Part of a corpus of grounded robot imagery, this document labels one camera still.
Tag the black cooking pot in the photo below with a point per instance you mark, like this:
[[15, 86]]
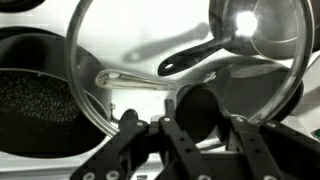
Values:
[[33, 133]]

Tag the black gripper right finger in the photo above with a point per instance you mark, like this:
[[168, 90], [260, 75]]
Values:
[[256, 153]]

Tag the large black frying pan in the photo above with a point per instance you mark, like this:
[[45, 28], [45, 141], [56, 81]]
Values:
[[133, 81]]

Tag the small steel saucepan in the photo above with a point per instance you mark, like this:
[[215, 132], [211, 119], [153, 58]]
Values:
[[176, 63]]

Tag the white electric stove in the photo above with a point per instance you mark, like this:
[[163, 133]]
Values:
[[133, 20]]

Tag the glass pot lid black knob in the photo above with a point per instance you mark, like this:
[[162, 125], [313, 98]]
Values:
[[196, 110]]

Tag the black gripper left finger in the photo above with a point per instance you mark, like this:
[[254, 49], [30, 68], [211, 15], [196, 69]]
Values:
[[180, 143]]

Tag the bare black coil burner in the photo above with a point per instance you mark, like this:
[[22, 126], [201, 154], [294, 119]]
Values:
[[16, 4]]

